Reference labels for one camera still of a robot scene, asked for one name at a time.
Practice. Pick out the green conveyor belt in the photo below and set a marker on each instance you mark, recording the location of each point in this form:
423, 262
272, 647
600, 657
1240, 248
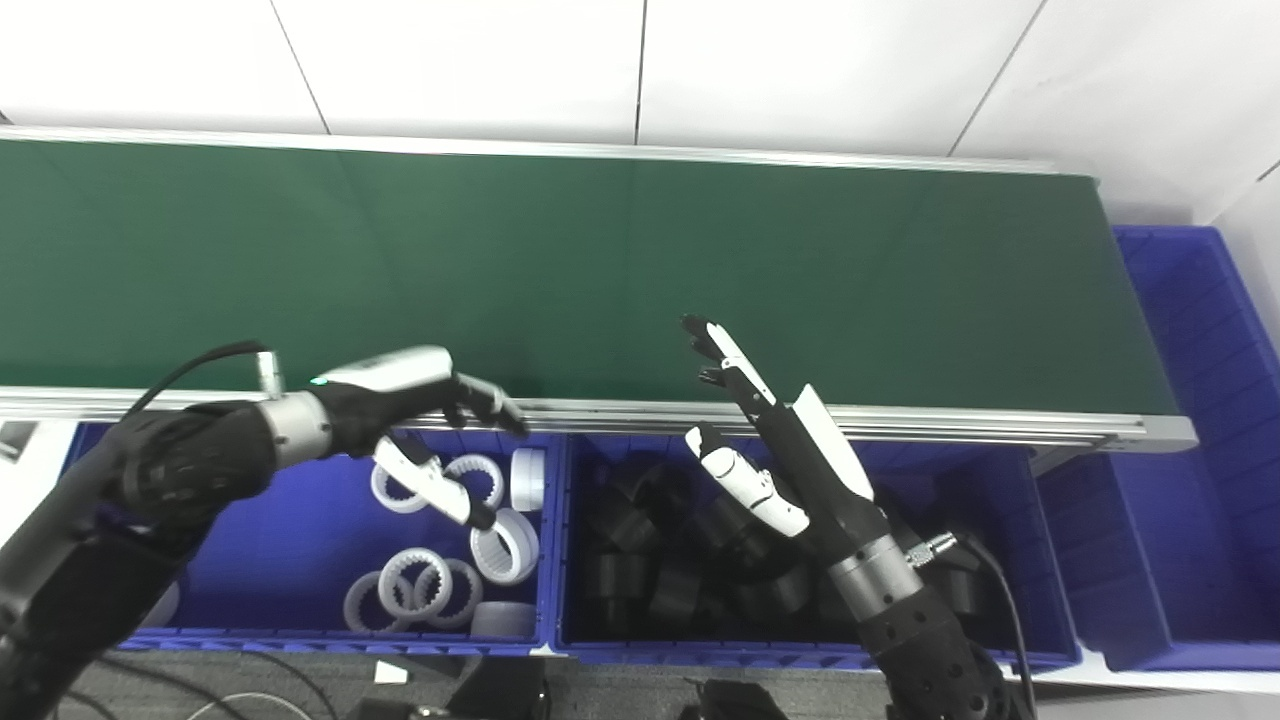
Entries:
600, 280

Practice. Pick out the white paper label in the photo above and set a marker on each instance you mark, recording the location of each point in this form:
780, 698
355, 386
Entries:
390, 672

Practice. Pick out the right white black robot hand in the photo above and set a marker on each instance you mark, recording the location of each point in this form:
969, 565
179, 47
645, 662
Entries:
830, 470

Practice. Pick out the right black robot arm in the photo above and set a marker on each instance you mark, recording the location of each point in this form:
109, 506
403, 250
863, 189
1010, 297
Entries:
920, 640

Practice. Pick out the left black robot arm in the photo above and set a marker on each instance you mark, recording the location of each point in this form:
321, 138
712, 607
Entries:
190, 465

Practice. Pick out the thin aluminium conveyor rail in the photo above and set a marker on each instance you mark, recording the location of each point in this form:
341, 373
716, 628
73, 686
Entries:
600, 150

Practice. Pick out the blue plastic bin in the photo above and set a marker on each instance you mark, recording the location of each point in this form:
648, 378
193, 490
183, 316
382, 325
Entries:
1020, 560
290, 540
1190, 450

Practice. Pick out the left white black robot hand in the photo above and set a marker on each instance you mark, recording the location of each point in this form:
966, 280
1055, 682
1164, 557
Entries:
390, 385

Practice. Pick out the wide aluminium conveyor rail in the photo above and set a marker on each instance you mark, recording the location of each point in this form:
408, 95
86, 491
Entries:
950, 420

